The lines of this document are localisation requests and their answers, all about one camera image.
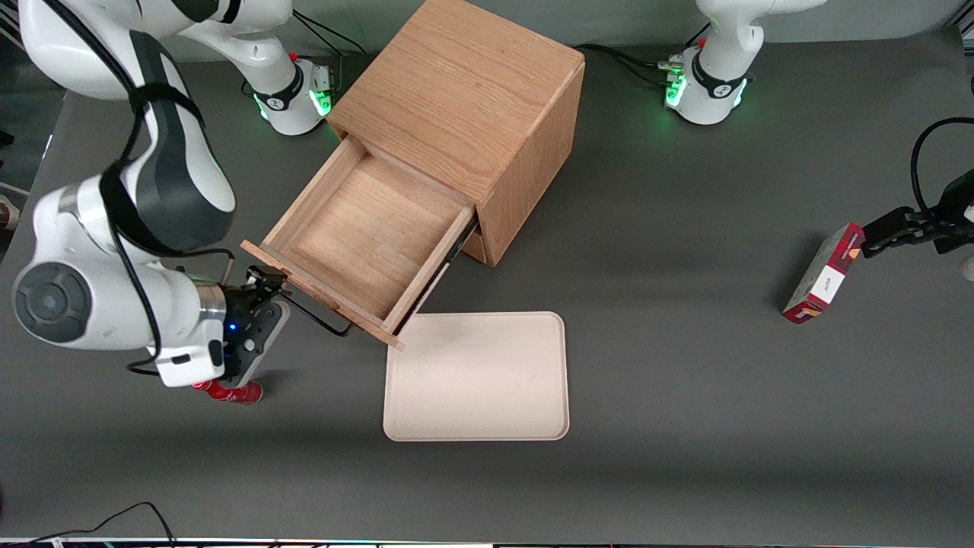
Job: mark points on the wooden two-drawer cabinet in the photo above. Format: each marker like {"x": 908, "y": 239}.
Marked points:
{"x": 464, "y": 84}

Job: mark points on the red and white carton box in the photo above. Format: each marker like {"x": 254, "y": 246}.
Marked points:
{"x": 822, "y": 275}

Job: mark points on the red drink can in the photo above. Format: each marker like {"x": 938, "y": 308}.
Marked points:
{"x": 237, "y": 393}

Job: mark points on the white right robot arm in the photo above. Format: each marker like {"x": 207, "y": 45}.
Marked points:
{"x": 68, "y": 304}

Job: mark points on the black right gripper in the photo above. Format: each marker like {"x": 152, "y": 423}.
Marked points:
{"x": 238, "y": 310}

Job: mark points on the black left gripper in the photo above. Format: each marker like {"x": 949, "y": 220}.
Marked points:
{"x": 956, "y": 210}

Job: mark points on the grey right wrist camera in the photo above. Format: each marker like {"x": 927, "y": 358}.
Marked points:
{"x": 257, "y": 346}

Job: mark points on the beige rectangular tray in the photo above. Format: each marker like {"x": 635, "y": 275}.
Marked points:
{"x": 475, "y": 377}

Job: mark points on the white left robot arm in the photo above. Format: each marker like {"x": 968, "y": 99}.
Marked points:
{"x": 719, "y": 68}

